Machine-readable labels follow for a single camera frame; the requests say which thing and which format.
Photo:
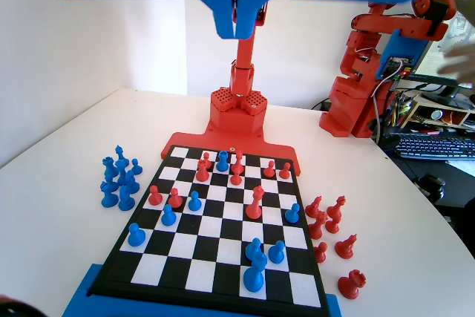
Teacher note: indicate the red robot arm with pedestal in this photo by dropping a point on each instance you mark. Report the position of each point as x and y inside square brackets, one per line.
[243, 72]

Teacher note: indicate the red robot arm with controller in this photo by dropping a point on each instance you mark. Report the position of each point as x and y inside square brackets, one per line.
[345, 105]

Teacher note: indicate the blue pawn chess piece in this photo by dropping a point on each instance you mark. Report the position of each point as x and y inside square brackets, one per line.
[194, 203]
[292, 215]
[168, 218]
[136, 237]
[136, 168]
[254, 248]
[276, 253]

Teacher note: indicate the red queen chess piece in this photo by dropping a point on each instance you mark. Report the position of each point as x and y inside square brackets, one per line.
[254, 209]

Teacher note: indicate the blue round game piece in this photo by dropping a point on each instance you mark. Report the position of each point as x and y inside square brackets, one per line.
[254, 280]

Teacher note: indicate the person's hand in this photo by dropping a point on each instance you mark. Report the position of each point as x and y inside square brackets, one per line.
[462, 64]

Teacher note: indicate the blue controller board holder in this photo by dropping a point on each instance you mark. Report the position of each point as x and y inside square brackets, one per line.
[404, 48]

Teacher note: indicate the pens in organizer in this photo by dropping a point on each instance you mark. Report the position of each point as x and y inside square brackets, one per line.
[393, 113]

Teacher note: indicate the black computer monitor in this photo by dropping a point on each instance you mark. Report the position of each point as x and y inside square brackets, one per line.
[449, 94]

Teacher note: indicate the wooden desk organizer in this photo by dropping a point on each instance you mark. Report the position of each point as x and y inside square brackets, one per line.
[445, 114]

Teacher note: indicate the black and white chessboard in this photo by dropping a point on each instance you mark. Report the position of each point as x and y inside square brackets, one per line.
[222, 220]

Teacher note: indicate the black computer keyboard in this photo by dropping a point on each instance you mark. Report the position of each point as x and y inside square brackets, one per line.
[434, 148]

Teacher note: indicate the black computer mouse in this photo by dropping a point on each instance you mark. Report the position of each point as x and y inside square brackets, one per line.
[431, 185]

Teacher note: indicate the blue board base plate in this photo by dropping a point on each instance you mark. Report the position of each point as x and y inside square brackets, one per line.
[79, 302]

